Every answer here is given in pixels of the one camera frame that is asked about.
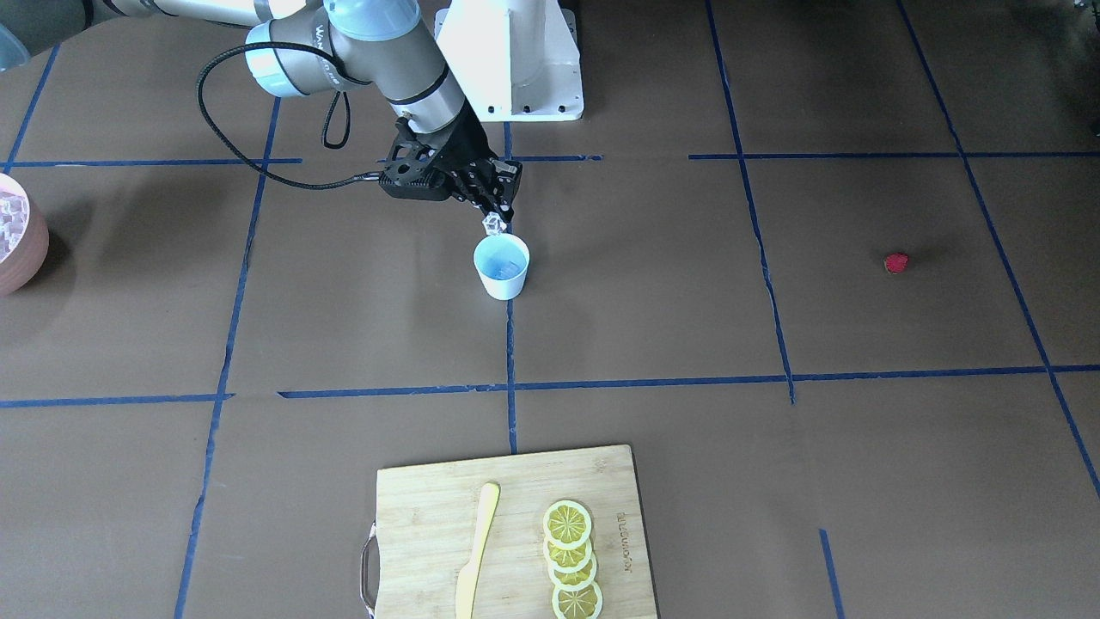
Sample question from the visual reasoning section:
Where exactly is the wooden cutting board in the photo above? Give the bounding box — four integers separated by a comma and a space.
361, 445, 657, 618

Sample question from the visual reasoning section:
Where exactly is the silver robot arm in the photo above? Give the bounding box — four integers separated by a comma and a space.
85, 1, 523, 231

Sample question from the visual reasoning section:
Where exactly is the pink bowl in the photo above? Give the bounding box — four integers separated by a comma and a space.
1, 174, 50, 297

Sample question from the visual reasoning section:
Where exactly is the light blue cup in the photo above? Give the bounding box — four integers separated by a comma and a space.
473, 234, 530, 301

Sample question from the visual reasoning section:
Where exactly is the red strawberry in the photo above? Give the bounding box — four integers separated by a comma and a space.
883, 252, 911, 274

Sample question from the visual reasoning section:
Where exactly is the clear ice cube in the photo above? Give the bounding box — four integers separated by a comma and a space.
480, 212, 508, 236

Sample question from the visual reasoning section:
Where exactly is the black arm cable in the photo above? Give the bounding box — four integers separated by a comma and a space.
196, 43, 383, 191

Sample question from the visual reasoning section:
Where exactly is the lemon slice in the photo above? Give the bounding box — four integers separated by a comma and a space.
551, 581, 604, 619
542, 540, 593, 573
547, 557, 598, 592
541, 500, 593, 551

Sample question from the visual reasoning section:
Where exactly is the pile of clear ice cubes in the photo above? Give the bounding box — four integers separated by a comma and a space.
1, 191, 31, 261

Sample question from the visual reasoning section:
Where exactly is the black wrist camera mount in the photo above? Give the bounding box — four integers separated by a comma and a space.
377, 129, 453, 201

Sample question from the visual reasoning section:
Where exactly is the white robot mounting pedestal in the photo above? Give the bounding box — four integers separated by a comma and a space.
432, 1, 585, 123

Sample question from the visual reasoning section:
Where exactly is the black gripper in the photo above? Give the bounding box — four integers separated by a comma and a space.
415, 108, 523, 226

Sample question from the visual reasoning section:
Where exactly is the yellow plastic knife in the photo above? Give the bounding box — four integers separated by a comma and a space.
455, 480, 501, 618

